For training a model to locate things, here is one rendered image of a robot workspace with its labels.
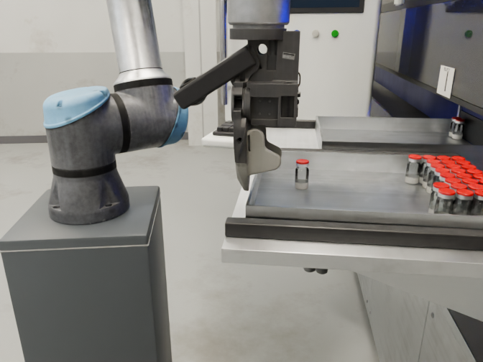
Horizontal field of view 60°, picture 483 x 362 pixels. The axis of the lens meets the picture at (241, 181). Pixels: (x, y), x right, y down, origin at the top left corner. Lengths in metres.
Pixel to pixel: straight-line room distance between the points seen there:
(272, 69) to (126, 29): 0.40
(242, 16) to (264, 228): 0.25
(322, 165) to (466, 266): 0.34
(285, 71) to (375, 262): 0.25
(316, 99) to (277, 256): 0.99
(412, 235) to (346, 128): 0.62
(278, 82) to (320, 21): 0.92
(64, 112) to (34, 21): 3.95
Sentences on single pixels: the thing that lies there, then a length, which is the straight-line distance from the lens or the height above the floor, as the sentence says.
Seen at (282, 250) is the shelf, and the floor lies 0.88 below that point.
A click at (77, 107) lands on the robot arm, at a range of 0.78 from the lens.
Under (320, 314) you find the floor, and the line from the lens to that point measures 1.88.
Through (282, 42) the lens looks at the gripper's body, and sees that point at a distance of 0.53.
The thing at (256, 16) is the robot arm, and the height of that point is 1.14.
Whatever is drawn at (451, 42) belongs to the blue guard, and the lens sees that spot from 1.02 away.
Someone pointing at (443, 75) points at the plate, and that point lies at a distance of 1.03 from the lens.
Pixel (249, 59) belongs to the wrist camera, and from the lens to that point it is 0.53.
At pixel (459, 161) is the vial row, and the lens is 0.75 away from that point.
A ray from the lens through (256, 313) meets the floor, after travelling 1.86.
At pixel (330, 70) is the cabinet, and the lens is 1.43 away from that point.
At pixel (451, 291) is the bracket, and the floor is 0.79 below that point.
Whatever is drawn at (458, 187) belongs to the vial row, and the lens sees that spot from 0.63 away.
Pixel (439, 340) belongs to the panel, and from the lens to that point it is 1.02.
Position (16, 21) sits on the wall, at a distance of 4.77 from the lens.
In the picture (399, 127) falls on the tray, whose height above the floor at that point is 0.89.
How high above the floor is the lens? 1.13
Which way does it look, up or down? 20 degrees down
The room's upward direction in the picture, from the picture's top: straight up
